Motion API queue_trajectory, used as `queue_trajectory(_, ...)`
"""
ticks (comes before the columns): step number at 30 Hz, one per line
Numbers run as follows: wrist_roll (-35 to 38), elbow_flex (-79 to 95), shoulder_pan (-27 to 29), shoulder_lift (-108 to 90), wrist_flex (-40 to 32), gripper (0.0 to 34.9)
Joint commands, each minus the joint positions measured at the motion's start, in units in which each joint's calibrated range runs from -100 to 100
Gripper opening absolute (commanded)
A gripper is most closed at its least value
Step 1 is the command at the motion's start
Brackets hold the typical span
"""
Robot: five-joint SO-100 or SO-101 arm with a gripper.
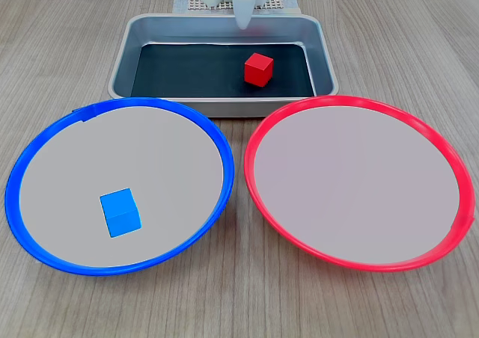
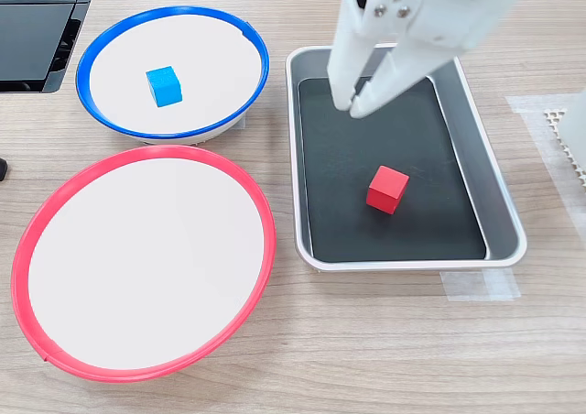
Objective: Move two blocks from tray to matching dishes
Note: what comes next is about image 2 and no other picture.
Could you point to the red cube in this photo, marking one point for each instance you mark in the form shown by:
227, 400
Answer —
387, 189

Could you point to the blue cube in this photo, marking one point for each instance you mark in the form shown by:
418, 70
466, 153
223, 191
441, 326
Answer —
165, 86

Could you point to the black tray mat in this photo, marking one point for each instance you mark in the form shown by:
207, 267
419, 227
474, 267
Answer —
343, 180

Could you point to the steel tray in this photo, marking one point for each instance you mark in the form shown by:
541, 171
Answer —
496, 203

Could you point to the white plate blue rim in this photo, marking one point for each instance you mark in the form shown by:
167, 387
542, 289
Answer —
206, 66

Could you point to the pale perforated plate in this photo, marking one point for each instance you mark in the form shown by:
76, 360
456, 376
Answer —
554, 121

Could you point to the large clear tape sheet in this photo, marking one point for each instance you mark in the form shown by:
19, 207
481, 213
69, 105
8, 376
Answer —
545, 157

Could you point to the small clear tape strip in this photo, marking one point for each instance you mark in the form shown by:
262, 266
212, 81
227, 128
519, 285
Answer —
480, 286

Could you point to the white plate red rim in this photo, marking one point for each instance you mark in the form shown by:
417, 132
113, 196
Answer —
142, 263

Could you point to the black plastic device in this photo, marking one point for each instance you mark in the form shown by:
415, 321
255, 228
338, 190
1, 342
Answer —
32, 38

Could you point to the small black object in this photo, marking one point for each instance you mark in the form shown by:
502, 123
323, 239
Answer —
3, 169

